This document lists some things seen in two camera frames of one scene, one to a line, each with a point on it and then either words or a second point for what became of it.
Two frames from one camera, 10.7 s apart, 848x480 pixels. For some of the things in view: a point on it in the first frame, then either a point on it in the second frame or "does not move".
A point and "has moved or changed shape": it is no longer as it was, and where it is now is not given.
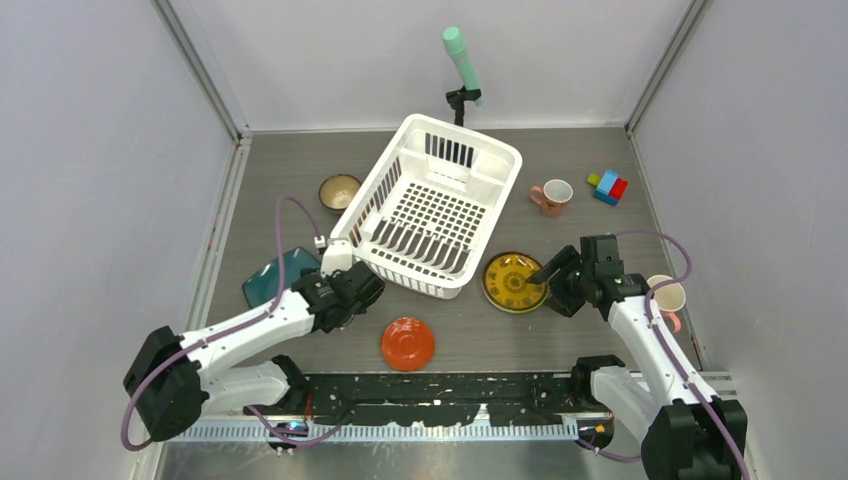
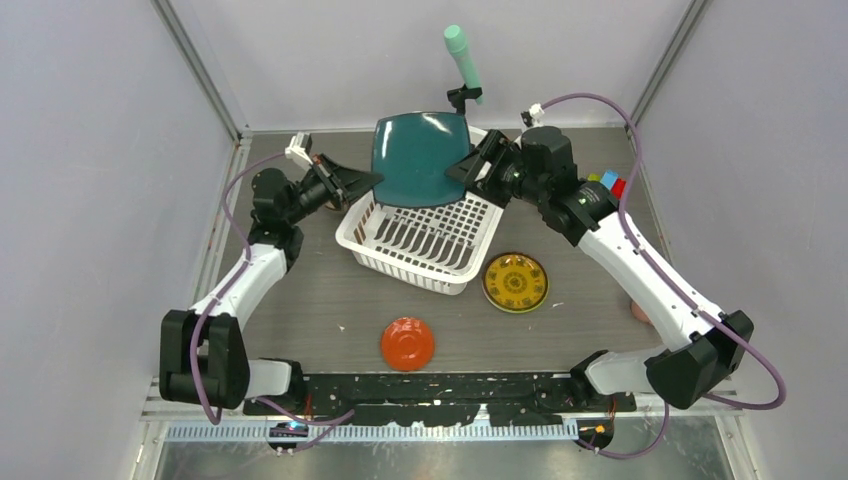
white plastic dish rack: [423, 214] does not move
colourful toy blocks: [610, 188] does not move
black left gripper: [332, 275] → [340, 183]
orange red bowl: [407, 344] does not move
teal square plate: [263, 288] has moved or changed shape
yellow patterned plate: [505, 285] does not move
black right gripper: [567, 259] → [498, 149]
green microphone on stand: [470, 89] does not move
